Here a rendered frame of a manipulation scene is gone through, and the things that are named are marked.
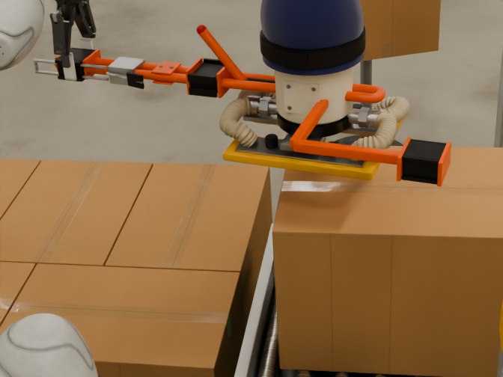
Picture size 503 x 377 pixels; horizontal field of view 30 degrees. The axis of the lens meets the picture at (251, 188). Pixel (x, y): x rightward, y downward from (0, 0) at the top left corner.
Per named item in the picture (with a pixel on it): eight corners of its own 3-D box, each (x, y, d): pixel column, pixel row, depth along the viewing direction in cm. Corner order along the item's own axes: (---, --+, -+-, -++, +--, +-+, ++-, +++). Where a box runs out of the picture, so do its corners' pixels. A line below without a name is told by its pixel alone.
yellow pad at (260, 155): (383, 158, 204) (384, 138, 202) (372, 181, 196) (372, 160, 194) (239, 140, 216) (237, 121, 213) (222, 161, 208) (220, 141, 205)
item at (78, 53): (102, 67, 231) (99, 48, 228) (87, 80, 225) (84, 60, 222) (73, 64, 233) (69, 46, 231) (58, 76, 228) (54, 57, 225)
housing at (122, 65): (147, 75, 226) (145, 57, 223) (135, 87, 220) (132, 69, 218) (122, 72, 228) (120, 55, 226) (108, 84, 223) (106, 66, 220)
